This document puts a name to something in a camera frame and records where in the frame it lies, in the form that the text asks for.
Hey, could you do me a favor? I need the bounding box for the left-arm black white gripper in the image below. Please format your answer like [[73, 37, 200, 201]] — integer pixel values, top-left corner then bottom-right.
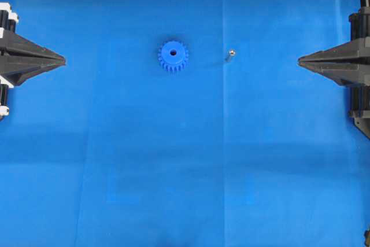
[[0, 2, 66, 121]]

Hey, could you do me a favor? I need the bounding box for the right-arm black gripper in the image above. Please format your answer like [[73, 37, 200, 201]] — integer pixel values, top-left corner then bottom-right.
[[298, 6, 369, 139]]

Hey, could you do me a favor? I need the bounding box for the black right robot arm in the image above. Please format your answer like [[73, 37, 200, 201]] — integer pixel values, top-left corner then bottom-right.
[[298, 0, 369, 137]]

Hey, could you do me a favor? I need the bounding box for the small blue plastic gear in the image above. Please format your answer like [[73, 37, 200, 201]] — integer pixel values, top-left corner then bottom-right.
[[157, 40, 189, 73]]

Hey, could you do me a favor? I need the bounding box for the blue table mat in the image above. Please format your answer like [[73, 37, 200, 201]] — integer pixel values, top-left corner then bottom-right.
[[1, 0, 369, 246]]

